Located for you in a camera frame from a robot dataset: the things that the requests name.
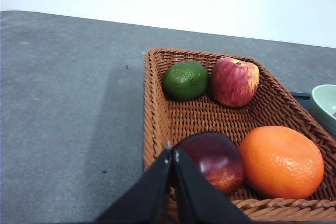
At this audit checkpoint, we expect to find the red yellow apple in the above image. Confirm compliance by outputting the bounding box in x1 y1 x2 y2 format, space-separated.
210 57 260 107

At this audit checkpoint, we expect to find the green lime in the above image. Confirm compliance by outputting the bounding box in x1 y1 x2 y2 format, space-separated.
162 61 210 101

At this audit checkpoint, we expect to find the brown wicker basket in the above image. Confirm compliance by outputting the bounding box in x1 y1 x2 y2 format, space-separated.
143 48 336 221

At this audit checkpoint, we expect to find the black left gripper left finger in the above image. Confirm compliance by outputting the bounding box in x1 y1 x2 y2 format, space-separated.
96 147 172 224

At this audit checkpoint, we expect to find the light green ceramic bowl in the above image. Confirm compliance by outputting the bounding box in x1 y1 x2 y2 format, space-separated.
310 84 336 138

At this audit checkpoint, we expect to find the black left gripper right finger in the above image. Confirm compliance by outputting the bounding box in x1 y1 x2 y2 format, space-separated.
172 147 252 224

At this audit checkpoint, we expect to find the orange mandarin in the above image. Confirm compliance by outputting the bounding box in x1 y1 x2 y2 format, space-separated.
238 126 324 199

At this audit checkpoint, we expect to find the dark purple plum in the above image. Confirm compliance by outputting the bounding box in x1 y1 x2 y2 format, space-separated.
176 131 244 196

